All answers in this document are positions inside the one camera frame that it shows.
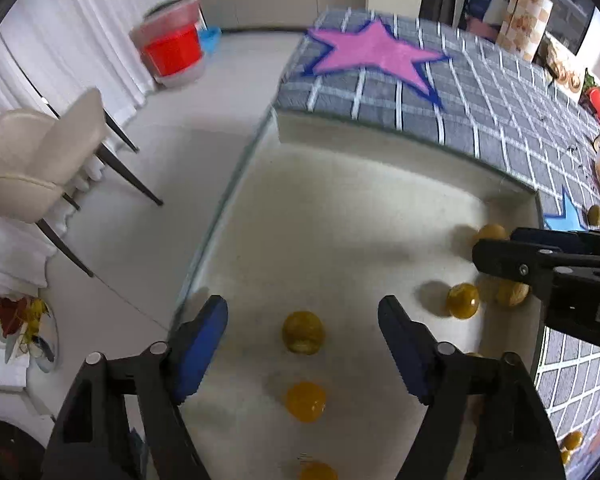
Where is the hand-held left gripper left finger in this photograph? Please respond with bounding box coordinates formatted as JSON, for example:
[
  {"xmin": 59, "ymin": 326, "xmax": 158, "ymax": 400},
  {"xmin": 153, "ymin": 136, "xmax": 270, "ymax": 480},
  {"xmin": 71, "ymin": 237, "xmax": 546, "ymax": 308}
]
[{"xmin": 42, "ymin": 295, "xmax": 229, "ymax": 480}]

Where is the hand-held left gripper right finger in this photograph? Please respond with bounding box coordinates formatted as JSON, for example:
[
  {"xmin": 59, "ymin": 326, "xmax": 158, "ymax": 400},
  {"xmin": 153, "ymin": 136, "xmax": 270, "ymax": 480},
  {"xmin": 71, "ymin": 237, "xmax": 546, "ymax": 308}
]
[{"xmin": 378, "ymin": 296, "xmax": 566, "ymax": 480}]

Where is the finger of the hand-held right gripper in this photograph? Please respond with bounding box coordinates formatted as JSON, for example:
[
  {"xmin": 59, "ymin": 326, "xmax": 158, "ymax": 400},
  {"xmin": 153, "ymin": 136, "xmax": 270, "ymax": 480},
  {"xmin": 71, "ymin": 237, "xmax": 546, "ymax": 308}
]
[
  {"xmin": 472, "ymin": 239, "xmax": 558, "ymax": 297},
  {"xmin": 511, "ymin": 227, "xmax": 600, "ymax": 263}
]

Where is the white shallow tray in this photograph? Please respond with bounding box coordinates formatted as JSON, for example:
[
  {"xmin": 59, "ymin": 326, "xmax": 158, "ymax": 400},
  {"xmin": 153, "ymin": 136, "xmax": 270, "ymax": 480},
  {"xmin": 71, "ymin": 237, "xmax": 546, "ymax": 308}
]
[{"xmin": 170, "ymin": 110, "xmax": 548, "ymax": 480}]

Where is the grey checked printed blanket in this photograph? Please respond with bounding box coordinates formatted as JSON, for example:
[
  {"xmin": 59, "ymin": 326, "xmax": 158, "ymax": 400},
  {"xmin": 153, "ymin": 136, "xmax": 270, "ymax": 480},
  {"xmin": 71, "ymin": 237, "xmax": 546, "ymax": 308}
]
[{"xmin": 272, "ymin": 7, "xmax": 600, "ymax": 466}]

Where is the owl print cushion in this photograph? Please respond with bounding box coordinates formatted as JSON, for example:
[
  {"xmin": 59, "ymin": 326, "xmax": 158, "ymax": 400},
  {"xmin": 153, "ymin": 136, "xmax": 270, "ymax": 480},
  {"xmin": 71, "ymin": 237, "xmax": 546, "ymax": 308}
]
[{"xmin": 549, "ymin": 40, "xmax": 587, "ymax": 95}]

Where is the white table with colourful clutter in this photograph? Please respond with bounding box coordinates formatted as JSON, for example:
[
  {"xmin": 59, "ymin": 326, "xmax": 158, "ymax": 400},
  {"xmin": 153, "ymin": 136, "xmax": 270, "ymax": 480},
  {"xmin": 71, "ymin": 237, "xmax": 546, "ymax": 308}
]
[{"xmin": 0, "ymin": 280, "xmax": 60, "ymax": 393}]

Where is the checkered paper bag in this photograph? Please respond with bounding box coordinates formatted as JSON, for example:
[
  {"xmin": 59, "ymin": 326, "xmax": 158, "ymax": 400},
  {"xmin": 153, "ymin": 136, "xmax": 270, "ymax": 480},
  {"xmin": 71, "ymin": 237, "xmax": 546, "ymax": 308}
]
[{"xmin": 496, "ymin": 0, "xmax": 554, "ymax": 64}]

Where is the dark flat screen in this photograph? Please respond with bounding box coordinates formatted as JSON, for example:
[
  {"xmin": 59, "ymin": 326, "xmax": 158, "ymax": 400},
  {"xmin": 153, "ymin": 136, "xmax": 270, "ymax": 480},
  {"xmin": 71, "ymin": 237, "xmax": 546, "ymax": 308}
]
[{"xmin": 535, "ymin": 0, "xmax": 597, "ymax": 56}]

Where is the beige upholstered chair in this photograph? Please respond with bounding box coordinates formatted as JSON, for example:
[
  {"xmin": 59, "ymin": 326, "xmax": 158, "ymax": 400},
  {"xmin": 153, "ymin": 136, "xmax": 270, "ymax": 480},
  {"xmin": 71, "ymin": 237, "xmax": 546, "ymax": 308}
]
[{"xmin": 0, "ymin": 87, "xmax": 164, "ymax": 279}]

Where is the red plastic lidded bucket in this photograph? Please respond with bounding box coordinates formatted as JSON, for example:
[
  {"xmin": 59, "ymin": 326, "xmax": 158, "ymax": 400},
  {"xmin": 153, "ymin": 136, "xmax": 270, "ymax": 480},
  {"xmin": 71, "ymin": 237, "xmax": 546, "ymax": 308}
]
[{"xmin": 129, "ymin": 0, "xmax": 207, "ymax": 89}]

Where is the small blue container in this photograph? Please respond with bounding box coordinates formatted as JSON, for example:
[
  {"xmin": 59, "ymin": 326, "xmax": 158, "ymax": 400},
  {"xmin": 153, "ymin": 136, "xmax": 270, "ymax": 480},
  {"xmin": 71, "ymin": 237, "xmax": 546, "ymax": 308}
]
[{"xmin": 199, "ymin": 26, "xmax": 222, "ymax": 54}]

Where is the white curtain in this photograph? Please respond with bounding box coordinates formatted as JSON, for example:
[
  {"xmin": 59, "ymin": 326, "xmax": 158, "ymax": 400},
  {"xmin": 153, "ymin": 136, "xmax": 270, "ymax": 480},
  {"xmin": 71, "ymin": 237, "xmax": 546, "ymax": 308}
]
[{"xmin": 0, "ymin": 0, "xmax": 193, "ymax": 126}]

